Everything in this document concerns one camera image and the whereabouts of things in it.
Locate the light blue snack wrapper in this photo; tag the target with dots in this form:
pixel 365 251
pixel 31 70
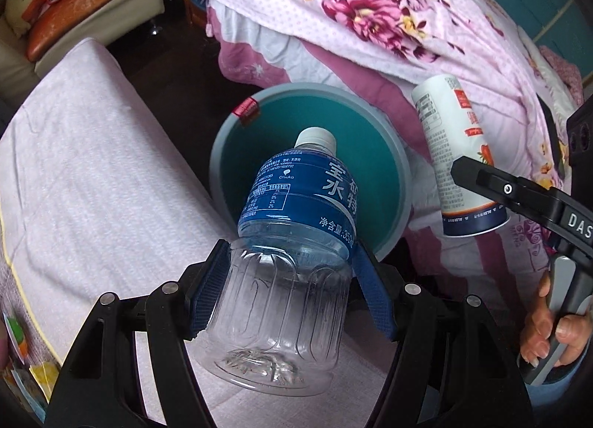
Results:
pixel 28 391

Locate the yellow snack wrapper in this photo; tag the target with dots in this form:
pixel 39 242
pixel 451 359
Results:
pixel 46 377

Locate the pink floral blanket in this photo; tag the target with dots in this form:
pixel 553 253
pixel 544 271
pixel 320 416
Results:
pixel 370 2

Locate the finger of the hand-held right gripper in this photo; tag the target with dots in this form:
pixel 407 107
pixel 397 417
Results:
pixel 507 189
pixel 553 141

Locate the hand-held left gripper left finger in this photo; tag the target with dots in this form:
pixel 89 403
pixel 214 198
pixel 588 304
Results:
pixel 208 291

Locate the white printed can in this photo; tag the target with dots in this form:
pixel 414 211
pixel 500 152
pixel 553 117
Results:
pixel 444 145

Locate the pale yellow pillow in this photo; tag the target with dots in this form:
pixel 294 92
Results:
pixel 23 6

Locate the cream sofa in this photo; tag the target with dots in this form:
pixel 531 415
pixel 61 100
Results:
pixel 139 2

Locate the clear bottle with blue label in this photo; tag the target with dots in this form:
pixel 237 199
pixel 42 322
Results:
pixel 287 205

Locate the grey white striped tablecloth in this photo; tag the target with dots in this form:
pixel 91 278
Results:
pixel 92 168

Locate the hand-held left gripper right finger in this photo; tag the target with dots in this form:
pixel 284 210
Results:
pixel 375 296

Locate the person's right hand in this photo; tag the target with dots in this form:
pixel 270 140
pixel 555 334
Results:
pixel 535 333

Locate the grey bin with teal inside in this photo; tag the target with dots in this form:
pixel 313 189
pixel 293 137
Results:
pixel 370 154

